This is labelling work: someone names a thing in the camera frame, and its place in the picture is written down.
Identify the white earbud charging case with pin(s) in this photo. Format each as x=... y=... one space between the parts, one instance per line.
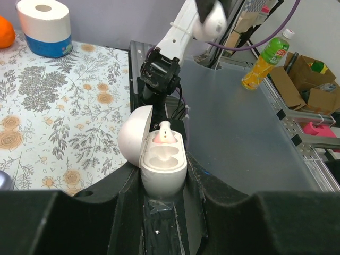
x=163 y=166

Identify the orange fruit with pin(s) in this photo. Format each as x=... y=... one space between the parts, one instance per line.
x=7 y=33

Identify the green orange drink bottle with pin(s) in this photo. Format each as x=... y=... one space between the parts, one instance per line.
x=275 y=50

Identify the cardboard box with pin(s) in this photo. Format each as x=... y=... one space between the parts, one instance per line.
x=303 y=89

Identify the white toilet paper roll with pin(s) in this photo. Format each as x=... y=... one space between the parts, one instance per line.
x=46 y=21

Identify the white clip earbud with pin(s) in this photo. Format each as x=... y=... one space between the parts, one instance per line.
x=165 y=134

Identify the pink plastic block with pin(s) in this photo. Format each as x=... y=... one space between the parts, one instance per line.
x=320 y=131

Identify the purple earbud charging case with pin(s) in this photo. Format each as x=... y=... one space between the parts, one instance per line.
x=5 y=182

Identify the floral patterned table mat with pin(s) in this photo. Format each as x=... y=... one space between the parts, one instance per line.
x=60 y=116

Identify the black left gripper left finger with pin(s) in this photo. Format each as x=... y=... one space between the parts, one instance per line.
x=105 y=218

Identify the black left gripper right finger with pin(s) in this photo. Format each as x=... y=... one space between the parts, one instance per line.
x=266 y=222

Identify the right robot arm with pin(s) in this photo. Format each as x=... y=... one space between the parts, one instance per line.
x=200 y=20

